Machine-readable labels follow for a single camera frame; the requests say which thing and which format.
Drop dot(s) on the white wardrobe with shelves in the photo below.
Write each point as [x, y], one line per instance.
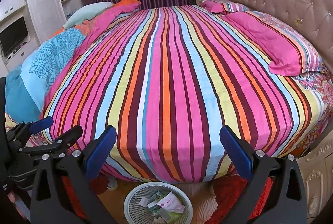
[41, 5]

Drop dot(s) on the large pink pillow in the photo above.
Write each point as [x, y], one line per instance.
[260, 34]

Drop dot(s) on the white plastic waste basket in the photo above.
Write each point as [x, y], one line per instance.
[131, 208]

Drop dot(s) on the pale green pillow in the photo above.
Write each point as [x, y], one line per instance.
[85, 13]

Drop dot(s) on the red shaggy rug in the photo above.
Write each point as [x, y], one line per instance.
[223, 192]

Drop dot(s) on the striped bedsheet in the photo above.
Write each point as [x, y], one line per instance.
[169, 83]

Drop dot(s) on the cream carved bed frame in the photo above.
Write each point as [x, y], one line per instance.
[317, 182]

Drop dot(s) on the small pink pillow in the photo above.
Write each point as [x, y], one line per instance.
[221, 6]

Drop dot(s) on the floral patterned bed sheet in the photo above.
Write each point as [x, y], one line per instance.
[317, 94]

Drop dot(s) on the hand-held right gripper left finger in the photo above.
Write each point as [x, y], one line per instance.
[101, 151]

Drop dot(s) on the white barcode box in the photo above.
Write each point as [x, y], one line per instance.
[144, 201]

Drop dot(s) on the small lime green box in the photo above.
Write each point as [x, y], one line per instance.
[169, 216]

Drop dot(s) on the black television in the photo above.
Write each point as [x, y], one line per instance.
[13, 36]

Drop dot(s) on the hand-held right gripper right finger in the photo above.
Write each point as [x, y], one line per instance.
[235, 151]

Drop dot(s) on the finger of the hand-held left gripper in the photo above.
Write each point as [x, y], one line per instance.
[69, 135]
[41, 123]

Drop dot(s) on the blue pink patterned quilt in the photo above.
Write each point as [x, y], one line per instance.
[52, 57]

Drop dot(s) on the teal white box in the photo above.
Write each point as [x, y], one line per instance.
[153, 199]

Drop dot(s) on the pink print tissue packet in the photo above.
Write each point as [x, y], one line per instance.
[170, 202]

